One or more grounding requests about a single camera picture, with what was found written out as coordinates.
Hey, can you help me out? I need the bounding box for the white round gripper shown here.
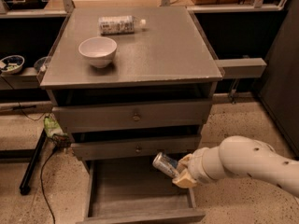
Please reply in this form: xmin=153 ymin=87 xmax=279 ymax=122
xmin=172 ymin=147 xmax=220 ymax=189

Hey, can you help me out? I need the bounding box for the grey open bottom drawer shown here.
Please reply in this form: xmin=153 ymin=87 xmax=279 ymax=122
xmin=76 ymin=156 xmax=205 ymax=224

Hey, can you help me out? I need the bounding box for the grey side shelf beam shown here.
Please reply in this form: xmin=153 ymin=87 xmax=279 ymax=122
xmin=215 ymin=58 xmax=266 ymax=79

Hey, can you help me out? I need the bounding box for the silver blue redbull can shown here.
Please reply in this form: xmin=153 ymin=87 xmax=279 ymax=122
xmin=152 ymin=152 xmax=179 ymax=178

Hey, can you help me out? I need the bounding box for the grey top drawer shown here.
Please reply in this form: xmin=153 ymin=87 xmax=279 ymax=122
xmin=52 ymin=99 xmax=211 ymax=133

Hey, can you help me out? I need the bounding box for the white ceramic bowl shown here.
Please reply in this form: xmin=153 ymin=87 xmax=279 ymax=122
xmin=78 ymin=36 xmax=118 ymax=68

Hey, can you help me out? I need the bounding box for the clear plastic cup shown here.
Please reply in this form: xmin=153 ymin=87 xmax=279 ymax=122
xmin=34 ymin=56 xmax=51 ymax=73

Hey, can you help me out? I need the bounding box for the blue patterned small bowl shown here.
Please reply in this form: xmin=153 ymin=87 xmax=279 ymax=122
xmin=0 ymin=55 xmax=25 ymax=75

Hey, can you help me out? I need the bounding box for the clear labelled plastic bottle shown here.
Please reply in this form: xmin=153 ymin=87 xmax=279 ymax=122
xmin=98 ymin=15 xmax=147 ymax=35

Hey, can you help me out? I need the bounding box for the green snack bag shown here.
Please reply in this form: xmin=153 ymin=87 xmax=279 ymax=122
xmin=44 ymin=116 xmax=70 ymax=147

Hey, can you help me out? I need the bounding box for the grey wooden drawer cabinet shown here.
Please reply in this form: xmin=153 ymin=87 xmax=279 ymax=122
xmin=36 ymin=6 xmax=224 ymax=224

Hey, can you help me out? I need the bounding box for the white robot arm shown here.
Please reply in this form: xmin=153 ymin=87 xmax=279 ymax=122
xmin=172 ymin=136 xmax=299 ymax=197

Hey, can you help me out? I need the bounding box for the grey left side shelf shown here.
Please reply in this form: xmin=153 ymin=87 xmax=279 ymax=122
xmin=0 ymin=67 xmax=39 ymax=91

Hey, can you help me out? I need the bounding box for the black floor cable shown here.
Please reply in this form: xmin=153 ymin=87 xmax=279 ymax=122
xmin=39 ymin=147 xmax=60 ymax=224

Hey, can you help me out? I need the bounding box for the grey middle drawer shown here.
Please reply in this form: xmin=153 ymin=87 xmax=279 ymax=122
xmin=71 ymin=135 xmax=201 ymax=161

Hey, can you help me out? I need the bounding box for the black metal table leg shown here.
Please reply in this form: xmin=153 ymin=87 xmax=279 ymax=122
xmin=20 ymin=131 xmax=47 ymax=195

